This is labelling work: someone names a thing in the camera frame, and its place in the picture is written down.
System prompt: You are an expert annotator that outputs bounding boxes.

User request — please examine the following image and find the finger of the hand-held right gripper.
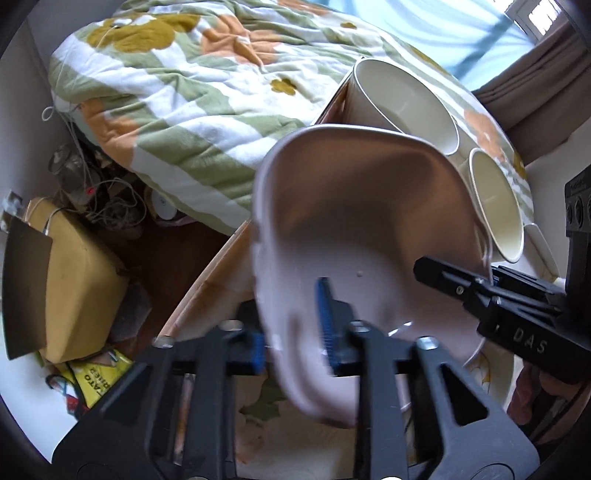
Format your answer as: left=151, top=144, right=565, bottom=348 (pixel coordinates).
left=489, top=265, right=567, bottom=301
left=413, top=256, right=497, bottom=311

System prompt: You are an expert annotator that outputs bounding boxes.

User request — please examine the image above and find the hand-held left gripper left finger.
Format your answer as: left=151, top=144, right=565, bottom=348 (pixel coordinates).
left=52, top=318, right=269, bottom=480

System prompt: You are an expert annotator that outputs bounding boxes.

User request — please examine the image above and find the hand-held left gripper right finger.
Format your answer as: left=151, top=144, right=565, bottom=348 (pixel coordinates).
left=315, top=277, right=542, bottom=480

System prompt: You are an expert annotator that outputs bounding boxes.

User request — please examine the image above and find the pink square bowl with handles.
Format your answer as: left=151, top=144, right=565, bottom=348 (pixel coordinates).
left=252, top=124, right=493, bottom=428

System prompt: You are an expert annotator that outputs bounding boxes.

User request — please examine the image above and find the person's right hand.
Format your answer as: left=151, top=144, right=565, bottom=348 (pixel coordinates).
left=507, top=359, right=563, bottom=419

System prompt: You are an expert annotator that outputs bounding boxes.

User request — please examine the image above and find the cream round bowl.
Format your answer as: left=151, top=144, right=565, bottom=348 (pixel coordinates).
left=467, top=148, right=526, bottom=265

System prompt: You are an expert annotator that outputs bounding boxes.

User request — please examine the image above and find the floral tablecloth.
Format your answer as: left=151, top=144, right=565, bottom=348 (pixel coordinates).
left=161, top=222, right=513, bottom=468

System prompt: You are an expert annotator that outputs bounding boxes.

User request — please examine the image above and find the yellow snack packet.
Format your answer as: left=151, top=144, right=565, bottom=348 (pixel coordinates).
left=65, top=349, right=135, bottom=409

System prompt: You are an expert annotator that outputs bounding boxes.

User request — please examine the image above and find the brown curtain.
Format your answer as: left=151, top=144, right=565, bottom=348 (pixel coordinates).
left=475, top=17, right=591, bottom=145

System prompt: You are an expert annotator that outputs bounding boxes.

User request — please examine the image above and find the cream cup left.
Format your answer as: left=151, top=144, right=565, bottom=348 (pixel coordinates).
left=344, top=57, right=461, bottom=157

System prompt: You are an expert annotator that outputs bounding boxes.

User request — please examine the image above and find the beige box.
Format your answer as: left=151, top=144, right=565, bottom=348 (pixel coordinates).
left=25, top=197, right=131, bottom=366

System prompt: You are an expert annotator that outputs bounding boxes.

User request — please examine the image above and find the power strip with red light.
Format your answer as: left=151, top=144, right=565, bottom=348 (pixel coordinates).
left=68, top=179, right=108, bottom=205

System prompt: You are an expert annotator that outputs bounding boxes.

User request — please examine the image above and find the dark flat board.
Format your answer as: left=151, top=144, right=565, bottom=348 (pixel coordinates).
left=2, top=215, right=53, bottom=361

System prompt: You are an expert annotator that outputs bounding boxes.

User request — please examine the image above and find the light blue cloth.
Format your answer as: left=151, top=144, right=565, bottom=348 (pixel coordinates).
left=309, top=0, right=551, bottom=92

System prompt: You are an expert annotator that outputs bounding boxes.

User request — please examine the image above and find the window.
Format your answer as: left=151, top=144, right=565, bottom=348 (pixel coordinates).
left=505, top=0, right=557, bottom=34

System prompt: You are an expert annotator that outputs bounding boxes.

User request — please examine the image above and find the floral striped blanket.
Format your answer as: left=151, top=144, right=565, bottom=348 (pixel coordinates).
left=48, top=0, right=533, bottom=237

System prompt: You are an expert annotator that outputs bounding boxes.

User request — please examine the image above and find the tangle of floor cables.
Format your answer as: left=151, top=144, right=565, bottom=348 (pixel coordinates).
left=85, top=174, right=149, bottom=232

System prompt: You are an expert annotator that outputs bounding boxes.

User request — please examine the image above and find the white charging cable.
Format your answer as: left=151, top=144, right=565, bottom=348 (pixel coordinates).
left=41, top=18, right=122, bottom=185

